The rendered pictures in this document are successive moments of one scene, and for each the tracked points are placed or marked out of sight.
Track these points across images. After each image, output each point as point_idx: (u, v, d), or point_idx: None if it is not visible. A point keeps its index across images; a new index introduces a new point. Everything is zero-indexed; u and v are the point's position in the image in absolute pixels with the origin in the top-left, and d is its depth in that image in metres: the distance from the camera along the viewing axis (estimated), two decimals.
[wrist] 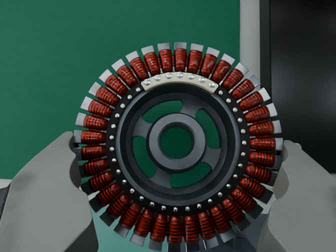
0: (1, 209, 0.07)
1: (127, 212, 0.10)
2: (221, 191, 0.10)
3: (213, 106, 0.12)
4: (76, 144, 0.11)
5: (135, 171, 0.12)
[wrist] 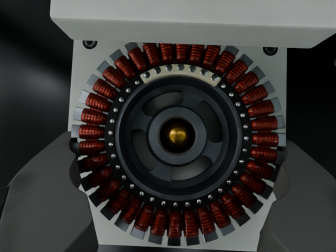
0: (1, 209, 0.07)
1: (127, 207, 0.10)
2: (222, 186, 0.10)
3: (215, 99, 0.12)
4: None
5: (135, 165, 0.12)
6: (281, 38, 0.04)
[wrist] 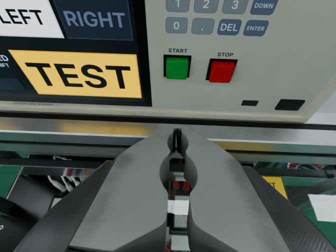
0: (104, 177, 0.08)
1: None
2: None
3: None
4: (174, 141, 0.12)
5: None
6: None
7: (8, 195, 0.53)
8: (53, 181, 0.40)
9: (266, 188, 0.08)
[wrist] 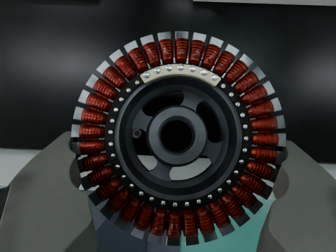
0: (1, 209, 0.07)
1: (127, 207, 0.10)
2: (221, 186, 0.10)
3: (215, 99, 0.12)
4: None
5: (135, 165, 0.12)
6: None
7: None
8: None
9: None
